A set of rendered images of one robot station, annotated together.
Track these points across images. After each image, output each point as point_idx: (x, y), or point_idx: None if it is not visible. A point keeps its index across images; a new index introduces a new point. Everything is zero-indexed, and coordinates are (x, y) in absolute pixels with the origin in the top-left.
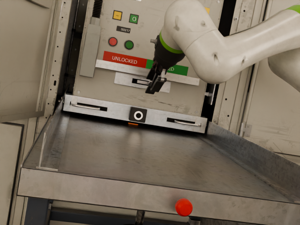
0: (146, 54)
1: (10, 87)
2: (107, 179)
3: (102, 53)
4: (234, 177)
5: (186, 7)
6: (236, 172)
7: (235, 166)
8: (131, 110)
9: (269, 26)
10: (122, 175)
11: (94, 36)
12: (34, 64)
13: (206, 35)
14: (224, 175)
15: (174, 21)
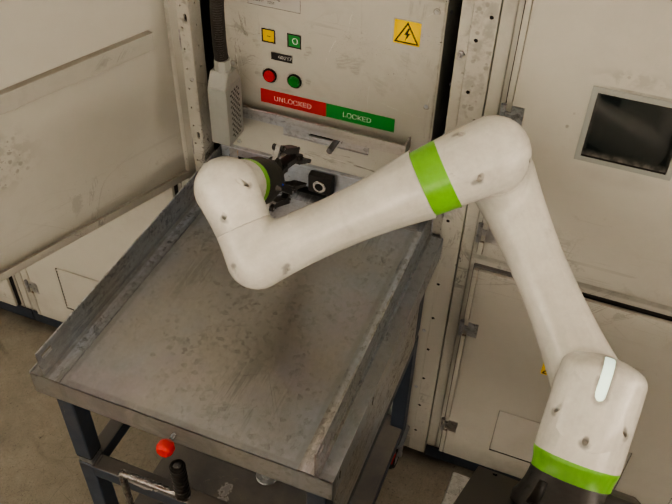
0: (323, 96)
1: (116, 172)
2: (102, 400)
3: (258, 91)
4: (291, 394)
5: (203, 191)
6: (318, 375)
7: (346, 351)
8: (308, 178)
9: (349, 205)
10: (126, 390)
11: (218, 92)
12: (157, 121)
13: (226, 235)
14: (282, 387)
15: (197, 202)
